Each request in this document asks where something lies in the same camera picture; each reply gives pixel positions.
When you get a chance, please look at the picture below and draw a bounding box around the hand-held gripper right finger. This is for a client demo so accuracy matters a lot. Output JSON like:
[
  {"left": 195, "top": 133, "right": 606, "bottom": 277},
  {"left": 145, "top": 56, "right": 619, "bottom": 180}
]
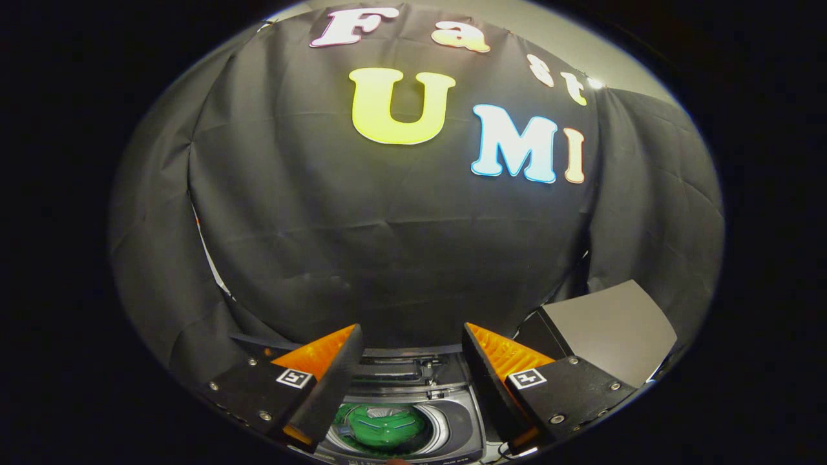
[{"left": 462, "top": 322, "right": 640, "bottom": 453}]

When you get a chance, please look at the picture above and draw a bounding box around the grey washing machine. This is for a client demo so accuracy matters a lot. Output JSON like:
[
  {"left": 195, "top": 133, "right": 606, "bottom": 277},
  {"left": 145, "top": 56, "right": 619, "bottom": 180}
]
[{"left": 317, "top": 381, "right": 485, "bottom": 464}]

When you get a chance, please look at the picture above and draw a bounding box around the grey cabinet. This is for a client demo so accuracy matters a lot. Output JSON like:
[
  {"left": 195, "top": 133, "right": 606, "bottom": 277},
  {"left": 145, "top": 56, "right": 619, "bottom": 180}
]
[{"left": 514, "top": 280, "right": 678, "bottom": 388}]

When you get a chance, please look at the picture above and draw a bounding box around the black backdrop cloth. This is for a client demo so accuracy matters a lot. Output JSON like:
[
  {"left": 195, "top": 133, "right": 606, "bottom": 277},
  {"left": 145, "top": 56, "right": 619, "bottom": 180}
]
[{"left": 110, "top": 3, "right": 724, "bottom": 388}]

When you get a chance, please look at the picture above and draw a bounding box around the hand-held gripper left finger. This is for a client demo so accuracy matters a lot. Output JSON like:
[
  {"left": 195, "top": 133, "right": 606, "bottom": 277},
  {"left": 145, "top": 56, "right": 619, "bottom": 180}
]
[{"left": 205, "top": 323, "right": 364, "bottom": 453}]

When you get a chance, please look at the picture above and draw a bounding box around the green polo shirt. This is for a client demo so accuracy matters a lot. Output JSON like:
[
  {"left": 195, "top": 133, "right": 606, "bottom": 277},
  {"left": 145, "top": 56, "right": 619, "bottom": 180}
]
[{"left": 333, "top": 402, "right": 430, "bottom": 453}]

